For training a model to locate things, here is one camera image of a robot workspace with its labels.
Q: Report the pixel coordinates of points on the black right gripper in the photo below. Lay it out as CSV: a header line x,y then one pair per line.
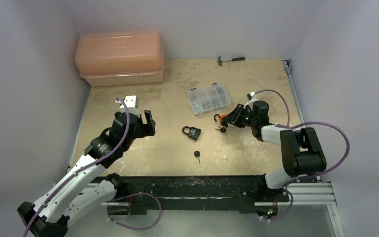
x,y
236,116

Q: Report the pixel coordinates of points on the clear plastic screw organizer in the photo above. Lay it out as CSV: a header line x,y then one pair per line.
x,y
209,98

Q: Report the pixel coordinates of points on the black Kaijing padlock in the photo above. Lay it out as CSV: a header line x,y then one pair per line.
x,y
192,132

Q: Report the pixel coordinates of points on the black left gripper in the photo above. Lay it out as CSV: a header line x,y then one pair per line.
x,y
148,129

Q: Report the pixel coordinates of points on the single black key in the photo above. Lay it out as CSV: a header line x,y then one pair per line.
x,y
197,155

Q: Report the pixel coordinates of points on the orange and black padlock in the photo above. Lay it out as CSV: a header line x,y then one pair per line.
x,y
218,117

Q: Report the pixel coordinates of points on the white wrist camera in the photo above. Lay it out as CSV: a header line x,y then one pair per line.
x,y
252,98
131,102

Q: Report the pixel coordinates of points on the bunch of black keys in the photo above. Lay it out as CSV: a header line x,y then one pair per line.
x,y
222,129

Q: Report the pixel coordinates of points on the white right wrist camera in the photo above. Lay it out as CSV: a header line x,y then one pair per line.
x,y
252,98

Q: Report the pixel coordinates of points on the small hammer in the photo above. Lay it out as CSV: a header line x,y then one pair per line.
x,y
220,61

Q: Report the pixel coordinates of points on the pink plastic toolbox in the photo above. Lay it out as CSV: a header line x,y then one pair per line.
x,y
121,58

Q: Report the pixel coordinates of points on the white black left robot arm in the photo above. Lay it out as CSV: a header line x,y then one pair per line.
x,y
70,199

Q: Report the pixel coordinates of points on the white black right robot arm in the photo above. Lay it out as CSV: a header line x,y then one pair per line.
x,y
301,150

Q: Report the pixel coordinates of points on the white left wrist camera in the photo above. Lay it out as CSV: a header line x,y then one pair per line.
x,y
131,102

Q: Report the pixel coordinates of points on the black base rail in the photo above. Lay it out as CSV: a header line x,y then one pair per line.
x,y
243,193

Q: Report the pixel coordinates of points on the aluminium frame rail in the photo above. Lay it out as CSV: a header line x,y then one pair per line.
x,y
316,192

